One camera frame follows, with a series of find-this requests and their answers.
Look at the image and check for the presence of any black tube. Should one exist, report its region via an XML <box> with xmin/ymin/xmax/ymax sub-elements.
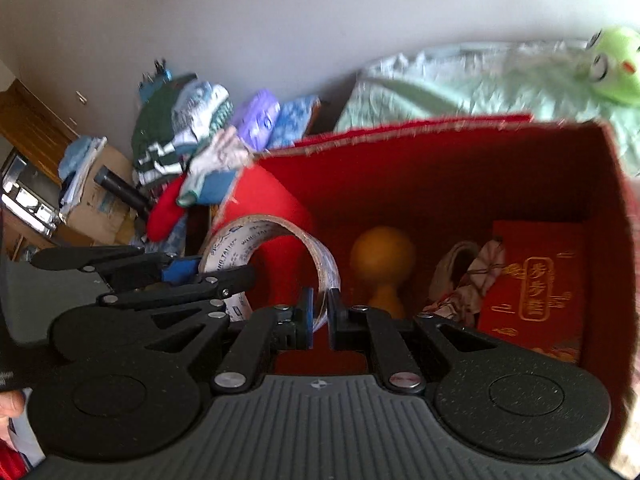
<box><xmin>93</xmin><ymin>166</ymin><xmax>152</xmax><ymax>217</ymax></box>

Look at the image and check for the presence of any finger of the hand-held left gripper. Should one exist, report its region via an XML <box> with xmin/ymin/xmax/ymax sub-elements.
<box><xmin>96</xmin><ymin>264</ymin><xmax>257</xmax><ymax>332</ymax></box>
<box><xmin>29</xmin><ymin>246</ymin><xmax>202</xmax><ymax>285</ymax></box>

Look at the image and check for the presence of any white teal patterned cloth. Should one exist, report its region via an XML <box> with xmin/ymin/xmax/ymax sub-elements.
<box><xmin>171</xmin><ymin>80</ymin><xmax>234</xmax><ymax>147</ymax></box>

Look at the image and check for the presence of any white pink cloth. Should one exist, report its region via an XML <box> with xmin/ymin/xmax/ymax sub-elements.
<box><xmin>189</xmin><ymin>126</ymin><xmax>252</xmax><ymax>182</ymax></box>

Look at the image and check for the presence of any green striped sweater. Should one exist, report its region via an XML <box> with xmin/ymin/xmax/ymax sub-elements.
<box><xmin>131</xmin><ymin>74</ymin><xmax>198</xmax><ymax>192</ymax></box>

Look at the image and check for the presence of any person's left hand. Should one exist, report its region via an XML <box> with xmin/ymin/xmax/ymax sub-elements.
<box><xmin>0</xmin><ymin>389</ymin><xmax>27</xmax><ymax>420</ymax></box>

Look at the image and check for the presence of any blue folded cloth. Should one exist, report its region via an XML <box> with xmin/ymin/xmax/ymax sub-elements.
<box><xmin>176</xmin><ymin>170</ymin><xmax>240</xmax><ymax>207</ymax></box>

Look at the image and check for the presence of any green frog plush toy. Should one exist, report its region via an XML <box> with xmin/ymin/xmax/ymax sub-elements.
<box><xmin>575</xmin><ymin>25</ymin><xmax>640</xmax><ymax>108</ymax></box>

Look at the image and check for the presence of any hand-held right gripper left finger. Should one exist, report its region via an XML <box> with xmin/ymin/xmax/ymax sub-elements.
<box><xmin>145</xmin><ymin>287</ymin><xmax>317</xmax><ymax>393</ymax></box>

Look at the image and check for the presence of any light green blanket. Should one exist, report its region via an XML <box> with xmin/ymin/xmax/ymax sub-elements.
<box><xmin>334</xmin><ymin>39</ymin><xmax>640</xmax><ymax>176</ymax></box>

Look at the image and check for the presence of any clear tape roll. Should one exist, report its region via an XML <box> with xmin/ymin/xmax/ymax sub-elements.
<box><xmin>199</xmin><ymin>214</ymin><xmax>342</xmax><ymax>333</ymax></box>

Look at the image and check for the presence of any blue patterned package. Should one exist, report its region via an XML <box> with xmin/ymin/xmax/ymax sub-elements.
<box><xmin>270</xmin><ymin>95</ymin><xmax>322</xmax><ymax>150</ymax></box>

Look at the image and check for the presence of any light blue cloth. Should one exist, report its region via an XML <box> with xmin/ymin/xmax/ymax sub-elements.
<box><xmin>58</xmin><ymin>136</ymin><xmax>108</xmax><ymax>211</ymax></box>

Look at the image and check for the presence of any red gold-print envelope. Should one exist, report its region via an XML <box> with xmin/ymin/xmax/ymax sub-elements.
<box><xmin>477</xmin><ymin>219</ymin><xmax>587</xmax><ymax>363</ymax></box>

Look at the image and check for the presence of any red fleece cloth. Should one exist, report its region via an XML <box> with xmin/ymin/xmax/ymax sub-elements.
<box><xmin>0</xmin><ymin>437</ymin><xmax>27</xmax><ymax>480</ymax></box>

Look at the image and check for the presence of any purple plastic package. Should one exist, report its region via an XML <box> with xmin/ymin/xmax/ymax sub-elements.
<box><xmin>234</xmin><ymin>88</ymin><xmax>281</xmax><ymax>152</ymax></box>

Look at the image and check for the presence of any wooden cabinet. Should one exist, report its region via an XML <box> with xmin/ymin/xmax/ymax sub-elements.
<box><xmin>0</xmin><ymin>77</ymin><xmax>82</xmax><ymax>262</ymax></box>

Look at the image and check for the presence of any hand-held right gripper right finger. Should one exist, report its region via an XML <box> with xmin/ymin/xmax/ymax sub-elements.
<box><xmin>327</xmin><ymin>290</ymin><xmax>503</xmax><ymax>395</ymax></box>

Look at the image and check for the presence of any red patterned scarf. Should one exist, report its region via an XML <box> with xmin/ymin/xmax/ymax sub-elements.
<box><xmin>424</xmin><ymin>240</ymin><xmax>507</xmax><ymax>327</ymax></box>

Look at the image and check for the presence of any red cardboard box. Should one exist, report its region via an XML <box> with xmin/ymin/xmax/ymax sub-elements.
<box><xmin>210</xmin><ymin>114</ymin><xmax>640</xmax><ymax>462</ymax></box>

